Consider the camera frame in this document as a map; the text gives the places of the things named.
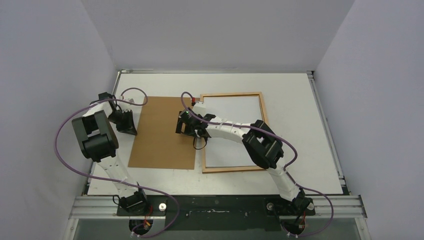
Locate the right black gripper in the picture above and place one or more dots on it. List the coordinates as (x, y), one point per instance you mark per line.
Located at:
(185, 124)

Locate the wooden picture frame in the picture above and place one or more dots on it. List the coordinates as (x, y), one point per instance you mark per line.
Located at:
(206, 170)

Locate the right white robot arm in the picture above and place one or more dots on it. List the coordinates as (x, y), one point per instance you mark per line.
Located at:
(260, 142)

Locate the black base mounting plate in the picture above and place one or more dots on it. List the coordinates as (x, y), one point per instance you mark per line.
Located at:
(228, 222)

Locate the aluminium rail front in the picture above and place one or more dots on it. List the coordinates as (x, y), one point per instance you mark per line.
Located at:
(102, 207)

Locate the printed plant photo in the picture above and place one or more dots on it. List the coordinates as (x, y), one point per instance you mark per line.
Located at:
(223, 153)

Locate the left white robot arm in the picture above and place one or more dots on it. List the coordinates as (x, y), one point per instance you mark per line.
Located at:
(95, 132)

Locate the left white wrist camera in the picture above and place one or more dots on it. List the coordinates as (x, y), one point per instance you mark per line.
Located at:
(125, 102)

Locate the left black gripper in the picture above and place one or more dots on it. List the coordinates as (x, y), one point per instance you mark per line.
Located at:
(130, 128)

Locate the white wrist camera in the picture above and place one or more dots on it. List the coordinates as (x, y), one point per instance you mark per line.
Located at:
(198, 107)
(125, 102)

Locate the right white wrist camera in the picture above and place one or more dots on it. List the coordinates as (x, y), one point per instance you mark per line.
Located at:
(198, 107)

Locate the brown cardboard backing board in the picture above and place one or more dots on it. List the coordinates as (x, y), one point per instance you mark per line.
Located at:
(157, 145)

